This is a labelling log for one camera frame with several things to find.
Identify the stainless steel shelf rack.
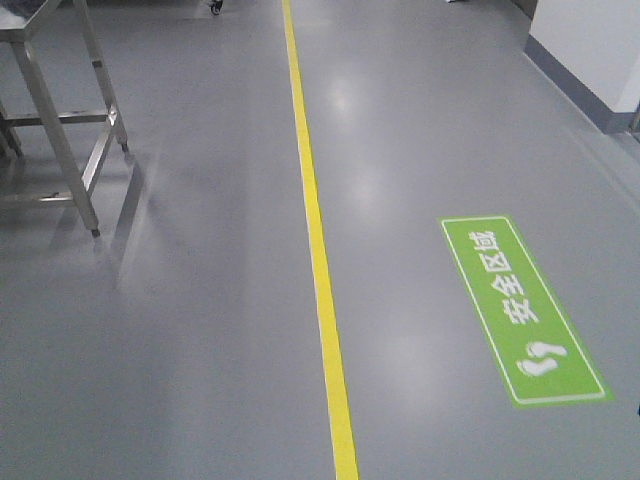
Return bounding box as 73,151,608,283
1,1,129,238

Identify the green floor safety sign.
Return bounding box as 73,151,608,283
440,216,613,408

